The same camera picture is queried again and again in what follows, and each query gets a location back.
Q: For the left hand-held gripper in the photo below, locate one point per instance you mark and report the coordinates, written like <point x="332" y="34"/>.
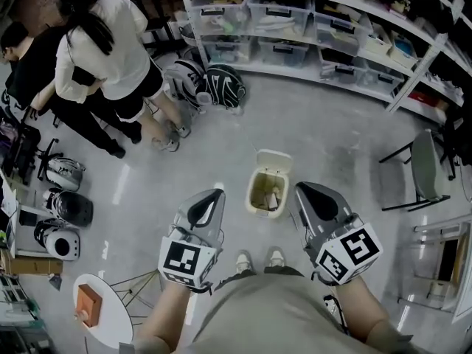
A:
<point x="180" y="258"/>

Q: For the black hard-shell backpack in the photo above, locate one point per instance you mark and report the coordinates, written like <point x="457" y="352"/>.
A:
<point x="72" y="208"/>

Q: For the person's shoe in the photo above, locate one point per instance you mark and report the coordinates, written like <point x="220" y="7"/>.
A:
<point x="274" y="257"/>
<point x="244" y="262"/>

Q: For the white striped backpack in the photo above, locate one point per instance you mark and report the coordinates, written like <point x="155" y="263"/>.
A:
<point x="186" y="81"/>

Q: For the row of clear storage bins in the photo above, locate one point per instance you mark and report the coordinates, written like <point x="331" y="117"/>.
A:
<point x="280" y="17"/>

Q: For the person's left forearm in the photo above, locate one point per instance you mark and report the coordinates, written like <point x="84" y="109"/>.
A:
<point x="169" y="315"/>

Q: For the black office chair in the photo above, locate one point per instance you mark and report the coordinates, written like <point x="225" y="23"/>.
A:
<point x="22" y="153"/>
<point x="455" y="142"/>

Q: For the cream trash bin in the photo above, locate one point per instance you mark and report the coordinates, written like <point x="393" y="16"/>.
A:
<point x="269" y="183"/>

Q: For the white metal shelf rack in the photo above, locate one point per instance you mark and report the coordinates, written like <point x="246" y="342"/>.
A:
<point x="424" y="50"/>

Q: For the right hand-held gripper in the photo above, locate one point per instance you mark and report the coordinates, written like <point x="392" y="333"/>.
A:
<point x="350" y="253"/>

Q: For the round white table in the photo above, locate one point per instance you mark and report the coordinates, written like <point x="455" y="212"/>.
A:
<point x="110" y="319"/>

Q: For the person's right forearm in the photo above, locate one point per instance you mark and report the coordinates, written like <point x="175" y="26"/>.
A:
<point x="363" y="308"/>

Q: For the orange box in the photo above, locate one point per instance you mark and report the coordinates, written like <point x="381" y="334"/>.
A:
<point x="88" y="304"/>

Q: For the white hard-shell backpack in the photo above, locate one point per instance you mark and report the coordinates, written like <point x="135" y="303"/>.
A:
<point x="60" y="243"/>

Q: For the dark green striped backpack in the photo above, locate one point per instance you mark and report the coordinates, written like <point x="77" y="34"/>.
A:
<point x="225" y="85"/>

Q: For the person's dark shorts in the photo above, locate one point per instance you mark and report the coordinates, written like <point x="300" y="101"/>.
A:
<point x="280" y="270"/>

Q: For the person's beige shirt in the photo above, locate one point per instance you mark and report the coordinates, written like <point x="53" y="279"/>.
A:
<point x="265" y="319"/>

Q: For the person's right shoe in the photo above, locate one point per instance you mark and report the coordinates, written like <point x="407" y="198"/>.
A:
<point x="274" y="257"/>

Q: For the person's left shoe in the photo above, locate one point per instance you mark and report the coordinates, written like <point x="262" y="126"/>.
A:
<point x="244" y="262"/>

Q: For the white metal frame table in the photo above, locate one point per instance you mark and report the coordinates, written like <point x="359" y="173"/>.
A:
<point x="435" y="229"/>

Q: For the grey hard-shell backpack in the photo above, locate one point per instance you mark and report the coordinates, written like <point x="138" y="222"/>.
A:
<point x="66" y="173"/>

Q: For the pale green chair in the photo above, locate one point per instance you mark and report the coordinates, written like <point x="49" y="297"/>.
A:
<point x="426" y="168"/>

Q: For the flat cardboard box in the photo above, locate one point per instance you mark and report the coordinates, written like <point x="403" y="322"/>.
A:
<point x="33" y="266"/>

